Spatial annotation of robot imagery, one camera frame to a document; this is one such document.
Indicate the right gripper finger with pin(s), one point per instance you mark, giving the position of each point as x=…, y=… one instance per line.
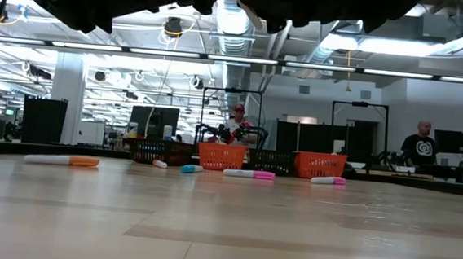
x=277, y=6

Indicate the orange slim marker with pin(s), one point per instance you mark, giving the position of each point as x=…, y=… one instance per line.
x=62, y=160

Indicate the pink cap white marker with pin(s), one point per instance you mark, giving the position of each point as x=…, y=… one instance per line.
x=249, y=174

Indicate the pink slim marker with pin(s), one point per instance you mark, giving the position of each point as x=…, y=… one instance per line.
x=328, y=180

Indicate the black background robot arm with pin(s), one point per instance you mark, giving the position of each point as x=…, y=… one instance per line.
x=389, y=159
x=207, y=130

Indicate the person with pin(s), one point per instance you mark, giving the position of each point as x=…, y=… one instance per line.
x=238, y=124
x=420, y=147

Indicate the black partition panel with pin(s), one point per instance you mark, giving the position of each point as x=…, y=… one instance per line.
x=44, y=120
x=316, y=137

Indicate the black monitor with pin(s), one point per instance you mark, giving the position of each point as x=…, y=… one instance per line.
x=451, y=141
x=154, y=120

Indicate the white bottle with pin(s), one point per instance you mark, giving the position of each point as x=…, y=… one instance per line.
x=133, y=131
x=167, y=133

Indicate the black plastic mesh basket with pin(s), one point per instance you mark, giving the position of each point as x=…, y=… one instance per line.
x=152, y=151
x=270, y=161

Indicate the orange plastic mesh basket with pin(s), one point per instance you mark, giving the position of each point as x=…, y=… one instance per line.
x=221, y=157
x=319, y=166

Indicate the blue cap white marker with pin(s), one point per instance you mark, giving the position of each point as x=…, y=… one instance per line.
x=191, y=169

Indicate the dark desk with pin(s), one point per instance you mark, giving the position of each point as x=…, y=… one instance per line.
x=457, y=171

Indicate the silver ventilation duct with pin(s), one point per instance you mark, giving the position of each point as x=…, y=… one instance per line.
x=233, y=40

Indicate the black stand frame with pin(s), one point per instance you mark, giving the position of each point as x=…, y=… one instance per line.
x=202, y=111
x=360, y=103

